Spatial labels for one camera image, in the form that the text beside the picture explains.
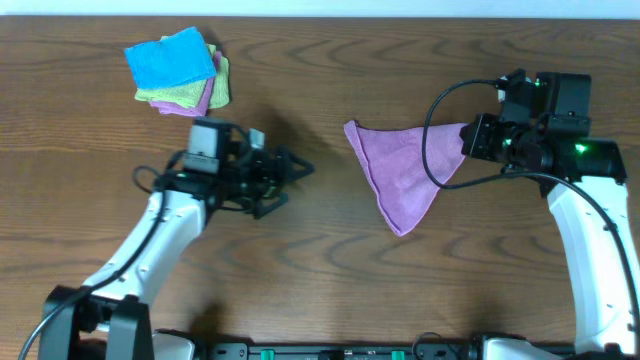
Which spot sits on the blue folded cloth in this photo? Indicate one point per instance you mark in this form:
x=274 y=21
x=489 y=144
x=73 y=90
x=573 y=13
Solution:
x=177 y=60

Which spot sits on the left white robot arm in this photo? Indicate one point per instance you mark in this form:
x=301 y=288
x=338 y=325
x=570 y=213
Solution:
x=108 y=316

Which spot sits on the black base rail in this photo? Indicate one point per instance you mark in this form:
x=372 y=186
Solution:
x=330 y=352

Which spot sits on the purple microfiber cloth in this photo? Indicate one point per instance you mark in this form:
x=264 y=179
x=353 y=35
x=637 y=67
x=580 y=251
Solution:
x=392 y=164

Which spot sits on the green folded cloth lower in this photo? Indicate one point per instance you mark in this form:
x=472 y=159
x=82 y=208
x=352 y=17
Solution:
x=221 y=89

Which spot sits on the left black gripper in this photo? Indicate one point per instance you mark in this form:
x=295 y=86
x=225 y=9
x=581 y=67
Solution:
x=273 y=178

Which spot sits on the purple folded cloth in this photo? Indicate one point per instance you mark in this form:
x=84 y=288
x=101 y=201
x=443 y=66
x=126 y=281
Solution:
x=183 y=112

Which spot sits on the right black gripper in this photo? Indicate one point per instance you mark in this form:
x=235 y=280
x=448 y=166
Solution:
x=476 y=145

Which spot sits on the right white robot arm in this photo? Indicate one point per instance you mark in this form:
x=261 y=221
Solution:
x=543 y=131

